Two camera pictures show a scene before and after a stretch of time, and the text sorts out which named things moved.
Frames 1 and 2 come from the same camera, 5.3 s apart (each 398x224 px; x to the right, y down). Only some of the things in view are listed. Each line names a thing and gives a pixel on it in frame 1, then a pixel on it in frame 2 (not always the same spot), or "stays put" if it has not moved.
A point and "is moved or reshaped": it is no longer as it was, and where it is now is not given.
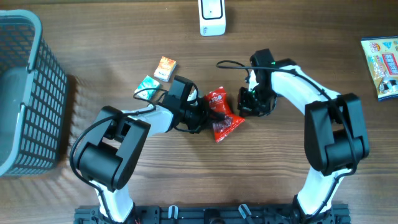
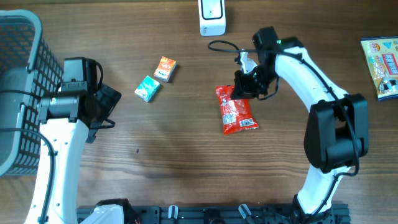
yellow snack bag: (382, 55) stays put
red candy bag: (229, 121) is moved or reshaped
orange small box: (165, 69) stays put
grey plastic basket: (33, 96) stays put
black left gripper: (206, 116) to (109, 98)
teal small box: (147, 83) stays put
